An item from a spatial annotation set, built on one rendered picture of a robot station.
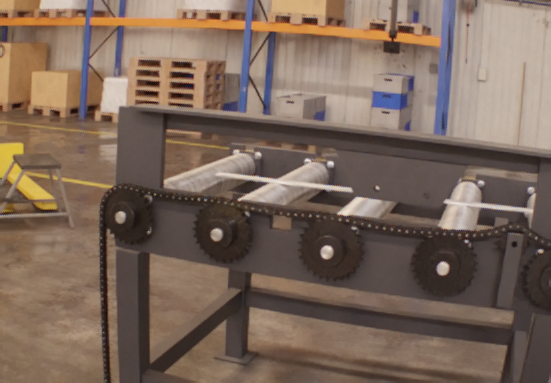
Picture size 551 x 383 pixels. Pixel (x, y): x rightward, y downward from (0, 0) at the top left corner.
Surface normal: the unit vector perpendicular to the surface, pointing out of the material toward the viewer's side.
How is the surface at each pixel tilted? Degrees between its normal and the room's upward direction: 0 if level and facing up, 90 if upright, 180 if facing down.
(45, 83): 90
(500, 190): 90
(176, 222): 90
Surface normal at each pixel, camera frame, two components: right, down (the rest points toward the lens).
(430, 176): -0.29, 0.15
